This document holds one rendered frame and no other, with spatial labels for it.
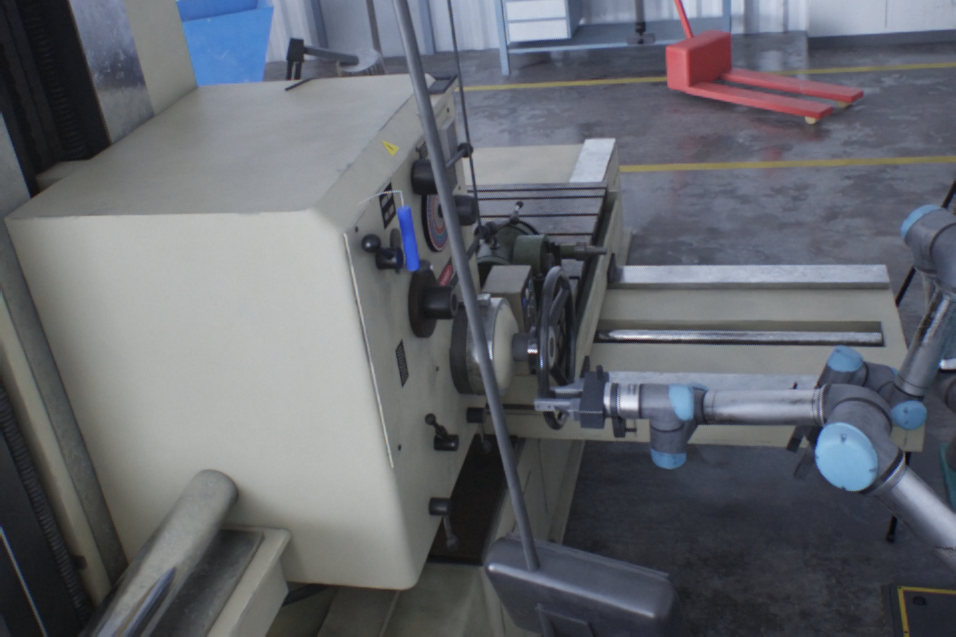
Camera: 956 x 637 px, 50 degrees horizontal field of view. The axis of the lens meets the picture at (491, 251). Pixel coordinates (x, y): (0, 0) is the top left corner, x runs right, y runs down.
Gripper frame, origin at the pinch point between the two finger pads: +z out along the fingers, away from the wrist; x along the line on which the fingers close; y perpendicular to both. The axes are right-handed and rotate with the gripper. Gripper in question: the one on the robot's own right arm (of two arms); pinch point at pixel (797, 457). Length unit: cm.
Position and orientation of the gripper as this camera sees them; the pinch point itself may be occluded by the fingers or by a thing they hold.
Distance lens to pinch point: 275.7
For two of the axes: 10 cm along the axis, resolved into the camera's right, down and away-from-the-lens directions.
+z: -3.0, 8.9, 3.5
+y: 9.5, 3.2, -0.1
